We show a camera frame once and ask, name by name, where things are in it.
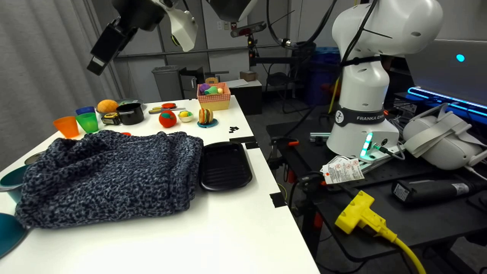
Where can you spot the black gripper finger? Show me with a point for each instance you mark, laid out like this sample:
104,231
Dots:
107,47
116,53

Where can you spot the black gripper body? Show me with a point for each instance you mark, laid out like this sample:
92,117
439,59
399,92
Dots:
139,13

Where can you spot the dark blue speckled fleece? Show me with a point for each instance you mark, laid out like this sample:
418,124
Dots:
112,176

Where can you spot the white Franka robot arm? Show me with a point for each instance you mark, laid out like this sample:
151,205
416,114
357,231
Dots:
366,86

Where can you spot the orange toy fruit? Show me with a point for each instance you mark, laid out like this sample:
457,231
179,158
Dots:
107,106

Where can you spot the grey storage box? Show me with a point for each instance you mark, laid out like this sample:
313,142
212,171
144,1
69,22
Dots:
168,85

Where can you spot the black toy pot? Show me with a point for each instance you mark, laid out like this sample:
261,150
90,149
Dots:
132,115

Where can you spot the blue plastic cup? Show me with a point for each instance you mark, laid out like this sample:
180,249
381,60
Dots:
84,110

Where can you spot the small dark toy cup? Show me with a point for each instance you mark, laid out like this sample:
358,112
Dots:
110,120

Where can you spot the grey curtain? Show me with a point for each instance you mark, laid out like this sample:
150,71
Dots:
40,62

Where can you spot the beige toy food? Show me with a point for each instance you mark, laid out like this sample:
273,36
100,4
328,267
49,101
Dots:
156,110

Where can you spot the small red toy food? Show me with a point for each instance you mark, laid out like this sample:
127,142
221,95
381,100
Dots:
170,106

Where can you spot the green plastic cup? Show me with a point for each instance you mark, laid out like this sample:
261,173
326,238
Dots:
87,123

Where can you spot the black storage box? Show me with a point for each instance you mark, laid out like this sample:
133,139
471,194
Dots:
192,85

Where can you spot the red toy fruit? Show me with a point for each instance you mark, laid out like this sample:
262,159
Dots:
168,120

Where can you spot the orange plastic cup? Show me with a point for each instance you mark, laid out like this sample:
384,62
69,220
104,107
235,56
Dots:
68,127

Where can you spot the yellow green toy food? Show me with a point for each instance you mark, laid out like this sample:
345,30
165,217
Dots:
186,117

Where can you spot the purple toy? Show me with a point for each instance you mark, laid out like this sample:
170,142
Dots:
205,89

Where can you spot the green toy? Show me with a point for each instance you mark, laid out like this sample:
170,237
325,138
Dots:
212,91

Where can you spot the toy burger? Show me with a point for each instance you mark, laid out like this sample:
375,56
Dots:
205,117

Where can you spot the pink wooden toy box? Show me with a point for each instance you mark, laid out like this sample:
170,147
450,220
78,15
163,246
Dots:
214,101

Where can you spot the small teal toy plate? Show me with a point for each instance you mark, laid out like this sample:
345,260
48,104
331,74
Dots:
214,124

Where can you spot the black cabinet with white top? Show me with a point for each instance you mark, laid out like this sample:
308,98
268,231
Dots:
246,97

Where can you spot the silver round lid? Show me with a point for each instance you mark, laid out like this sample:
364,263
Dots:
31,159

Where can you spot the small black clip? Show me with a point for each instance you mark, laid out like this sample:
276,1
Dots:
233,129

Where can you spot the black ridged plastic tray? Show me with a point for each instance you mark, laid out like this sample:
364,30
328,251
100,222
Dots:
226,165

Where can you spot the teal toy pot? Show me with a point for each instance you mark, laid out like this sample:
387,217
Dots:
11,179

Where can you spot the blue bin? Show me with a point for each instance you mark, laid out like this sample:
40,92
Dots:
326,74

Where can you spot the white packet with red print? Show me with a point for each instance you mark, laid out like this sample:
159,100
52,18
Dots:
343,170

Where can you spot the white power strip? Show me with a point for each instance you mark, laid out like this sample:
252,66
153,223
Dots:
378,155

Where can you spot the grey laptop with blue glow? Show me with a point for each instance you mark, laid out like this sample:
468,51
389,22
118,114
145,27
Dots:
442,71

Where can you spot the white VR headset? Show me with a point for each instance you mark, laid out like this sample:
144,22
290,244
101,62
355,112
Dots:
442,146

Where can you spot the black handheld device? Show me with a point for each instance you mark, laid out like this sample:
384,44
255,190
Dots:
431,191

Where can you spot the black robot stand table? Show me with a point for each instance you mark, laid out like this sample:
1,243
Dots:
431,223

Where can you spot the camera on black stand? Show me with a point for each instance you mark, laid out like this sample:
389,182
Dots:
249,28

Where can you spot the black table bracket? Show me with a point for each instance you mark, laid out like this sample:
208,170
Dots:
278,199
252,144

